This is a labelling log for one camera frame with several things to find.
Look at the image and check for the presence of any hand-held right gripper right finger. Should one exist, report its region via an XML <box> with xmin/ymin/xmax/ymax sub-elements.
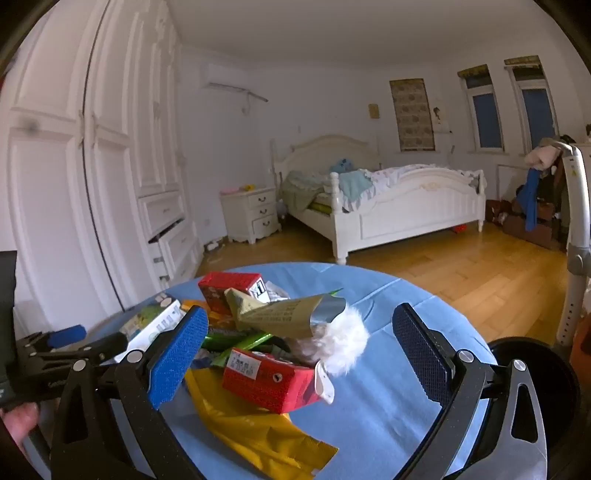
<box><xmin>392</xmin><ymin>303</ymin><xmax>548</xmax><ymax>480</ymax></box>

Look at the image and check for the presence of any white and grey floor stand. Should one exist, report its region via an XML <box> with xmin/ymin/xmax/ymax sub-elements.
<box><xmin>551</xmin><ymin>141</ymin><xmax>591</xmax><ymax>347</ymax></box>

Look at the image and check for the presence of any brown storage box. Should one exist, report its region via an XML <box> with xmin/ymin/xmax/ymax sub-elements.
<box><xmin>502</xmin><ymin>213</ymin><xmax>560</xmax><ymax>251</ymax></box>

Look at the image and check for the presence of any white radiator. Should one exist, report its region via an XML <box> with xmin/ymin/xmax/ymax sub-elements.
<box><xmin>497</xmin><ymin>163</ymin><xmax>525</xmax><ymax>202</ymax></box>

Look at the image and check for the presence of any yellow plastic bag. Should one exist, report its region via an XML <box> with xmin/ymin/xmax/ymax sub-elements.
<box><xmin>185</xmin><ymin>367</ymin><xmax>339</xmax><ymax>476</ymax></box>

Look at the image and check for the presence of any white bed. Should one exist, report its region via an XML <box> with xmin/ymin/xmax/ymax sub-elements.
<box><xmin>271</xmin><ymin>134</ymin><xmax>488</xmax><ymax>265</ymax></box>

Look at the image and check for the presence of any blue hanging garment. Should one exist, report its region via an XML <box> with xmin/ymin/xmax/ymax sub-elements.
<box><xmin>516</xmin><ymin>167</ymin><xmax>542</xmax><ymax>232</ymax></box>

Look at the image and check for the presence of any green and white carton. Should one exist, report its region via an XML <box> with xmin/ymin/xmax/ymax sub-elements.
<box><xmin>113</xmin><ymin>298</ymin><xmax>185</xmax><ymax>363</ymax></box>

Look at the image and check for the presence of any white wrapper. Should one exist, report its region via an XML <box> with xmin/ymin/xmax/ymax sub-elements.
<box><xmin>263</xmin><ymin>279</ymin><xmax>291</xmax><ymax>303</ymax></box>

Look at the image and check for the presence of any window with dark pane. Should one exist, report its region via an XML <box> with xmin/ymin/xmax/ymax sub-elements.
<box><xmin>504</xmin><ymin>55</ymin><xmax>560</xmax><ymax>155</ymax></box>
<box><xmin>457</xmin><ymin>65</ymin><xmax>506</xmax><ymax>153</ymax></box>

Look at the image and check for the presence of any black trash bin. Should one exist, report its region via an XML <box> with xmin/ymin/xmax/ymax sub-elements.
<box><xmin>487</xmin><ymin>337</ymin><xmax>583</xmax><ymax>480</ymax></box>

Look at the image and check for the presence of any green gum pack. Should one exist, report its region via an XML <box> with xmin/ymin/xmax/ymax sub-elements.
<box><xmin>203</xmin><ymin>330</ymin><xmax>276</xmax><ymax>367</ymax></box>

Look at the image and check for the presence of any white nightstand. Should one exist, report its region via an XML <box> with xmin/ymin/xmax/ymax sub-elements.
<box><xmin>219</xmin><ymin>186</ymin><xmax>282</xmax><ymax>244</ymax></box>

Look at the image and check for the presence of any orange snack packet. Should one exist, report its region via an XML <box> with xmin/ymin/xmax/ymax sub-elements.
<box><xmin>181</xmin><ymin>299</ymin><xmax>236</xmax><ymax>330</ymax></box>

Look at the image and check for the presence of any red milk carton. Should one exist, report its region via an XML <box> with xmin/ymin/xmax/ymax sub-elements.
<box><xmin>198</xmin><ymin>272</ymin><xmax>266</xmax><ymax>317</ymax></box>
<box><xmin>222</xmin><ymin>347</ymin><xmax>335</xmax><ymax>415</ymax></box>

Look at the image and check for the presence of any khaki snack packet silver inside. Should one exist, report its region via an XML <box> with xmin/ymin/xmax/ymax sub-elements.
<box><xmin>225</xmin><ymin>287</ymin><xmax>347</xmax><ymax>340</ymax></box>

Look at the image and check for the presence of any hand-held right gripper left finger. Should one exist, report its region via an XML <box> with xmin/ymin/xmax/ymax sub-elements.
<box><xmin>51</xmin><ymin>305</ymin><xmax>209</xmax><ymax>480</ymax></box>

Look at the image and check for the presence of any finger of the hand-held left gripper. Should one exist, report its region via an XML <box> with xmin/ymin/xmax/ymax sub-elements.
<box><xmin>18</xmin><ymin>324</ymin><xmax>87</xmax><ymax>358</ymax></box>
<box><xmin>28</xmin><ymin>332</ymin><xmax>129</xmax><ymax>376</ymax></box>

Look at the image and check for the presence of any person's left hand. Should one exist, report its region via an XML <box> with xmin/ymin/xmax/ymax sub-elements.
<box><xmin>0</xmin><ymin>401</ymin><xmax>40</xmax><ymax>455</ymax></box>

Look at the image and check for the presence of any white fluffy ball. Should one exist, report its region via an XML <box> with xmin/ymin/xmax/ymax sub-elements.
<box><xmin>288</xmin><ymin>307</ymin><xmax>370</xmax><ymax>374</ymax></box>

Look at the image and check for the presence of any clothes rack with clothes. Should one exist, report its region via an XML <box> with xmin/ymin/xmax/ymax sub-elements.
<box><xmin>515</xmin><ymin>135</ymin><xmax>575</xmax><ymax>252</ymax></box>

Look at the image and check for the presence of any brown patterned wall hanging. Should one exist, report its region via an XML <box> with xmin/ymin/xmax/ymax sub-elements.
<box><xmin>389</xmin><ymin>78</ymin><xmax>436</xmax><ymax>152</ymax></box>

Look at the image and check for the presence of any white wardrobe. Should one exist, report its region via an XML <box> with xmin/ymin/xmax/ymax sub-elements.
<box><xmin>0</xmin><ymin>0</ymin><xmax>204</xmax><ymax>333</ymax></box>

